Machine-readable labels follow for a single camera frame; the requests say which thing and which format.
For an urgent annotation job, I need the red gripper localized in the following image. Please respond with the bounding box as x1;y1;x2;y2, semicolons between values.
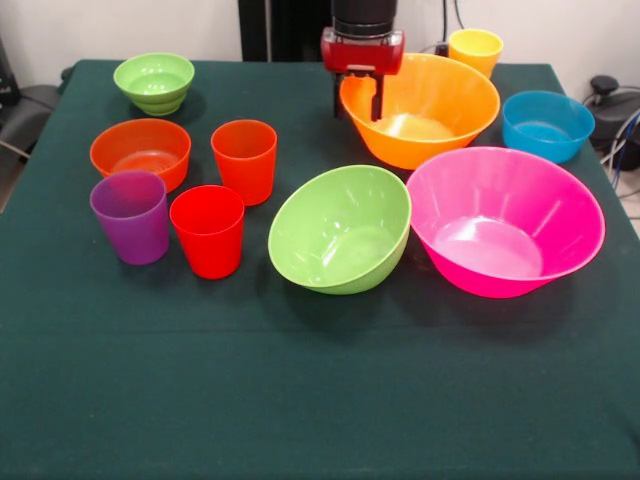
320;28;405;123

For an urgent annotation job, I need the tangle of cables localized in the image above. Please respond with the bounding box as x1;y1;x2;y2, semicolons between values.
598;107;640;189

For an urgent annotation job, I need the small green bowl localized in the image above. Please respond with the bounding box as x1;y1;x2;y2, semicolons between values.
112;52;196;117

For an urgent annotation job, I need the large pink bowl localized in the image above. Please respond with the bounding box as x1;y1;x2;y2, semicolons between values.
405;146;607;300

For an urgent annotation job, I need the black wall cable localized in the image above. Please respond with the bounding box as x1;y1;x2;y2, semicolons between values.
451;0;474;32

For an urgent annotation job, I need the yellow cup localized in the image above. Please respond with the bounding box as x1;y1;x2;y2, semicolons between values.
447;28;504;81

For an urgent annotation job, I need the purple cup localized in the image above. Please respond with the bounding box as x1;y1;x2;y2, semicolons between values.
89;169;170;266

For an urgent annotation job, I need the large orange bowl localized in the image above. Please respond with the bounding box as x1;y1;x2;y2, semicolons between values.
338;52;502;171

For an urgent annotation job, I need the large green bowl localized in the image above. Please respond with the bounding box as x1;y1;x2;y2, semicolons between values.
267;164;413;296

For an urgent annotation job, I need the orange cup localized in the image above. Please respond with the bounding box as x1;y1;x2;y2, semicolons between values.
210;119;279;207

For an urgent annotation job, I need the dark green tablecloth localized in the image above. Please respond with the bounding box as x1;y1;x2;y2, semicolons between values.
0;59;640;480

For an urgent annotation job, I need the small orange bowl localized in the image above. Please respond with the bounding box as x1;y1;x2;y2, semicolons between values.
89;118;193;194

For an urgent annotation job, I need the red cup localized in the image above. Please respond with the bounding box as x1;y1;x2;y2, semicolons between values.
169;184;246;280

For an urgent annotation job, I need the small blue bowl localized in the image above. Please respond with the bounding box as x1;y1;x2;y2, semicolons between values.
501;89;596;165

